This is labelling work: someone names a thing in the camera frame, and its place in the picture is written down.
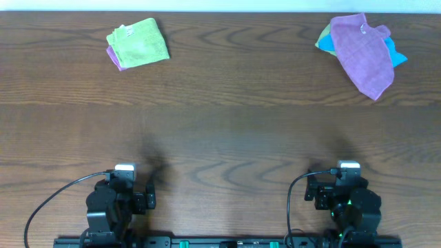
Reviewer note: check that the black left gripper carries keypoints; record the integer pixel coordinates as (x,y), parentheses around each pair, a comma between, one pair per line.
(142,201)

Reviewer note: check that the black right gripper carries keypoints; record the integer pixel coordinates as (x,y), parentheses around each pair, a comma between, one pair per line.
(324,191)

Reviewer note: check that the purple microfiber cloth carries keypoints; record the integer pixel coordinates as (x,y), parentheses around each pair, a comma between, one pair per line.
(363,53)

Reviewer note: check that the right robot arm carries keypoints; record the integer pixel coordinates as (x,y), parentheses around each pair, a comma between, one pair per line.
(353,207)

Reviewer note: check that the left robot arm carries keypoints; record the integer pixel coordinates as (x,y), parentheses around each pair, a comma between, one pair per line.
(111,207)

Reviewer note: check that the folded purple cloth underneath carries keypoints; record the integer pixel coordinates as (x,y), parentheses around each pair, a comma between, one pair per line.
(114,58)

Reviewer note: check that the folded green cloth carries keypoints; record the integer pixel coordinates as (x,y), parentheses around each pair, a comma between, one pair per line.
(138,44)

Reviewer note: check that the blue microfiber cloth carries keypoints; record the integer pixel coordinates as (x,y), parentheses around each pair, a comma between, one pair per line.
(396,57)

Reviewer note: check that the crumpled green cloth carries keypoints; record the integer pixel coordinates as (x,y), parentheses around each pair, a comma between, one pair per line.
(325,42)

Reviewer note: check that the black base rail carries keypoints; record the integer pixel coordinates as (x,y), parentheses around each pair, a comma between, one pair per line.
(167,242)

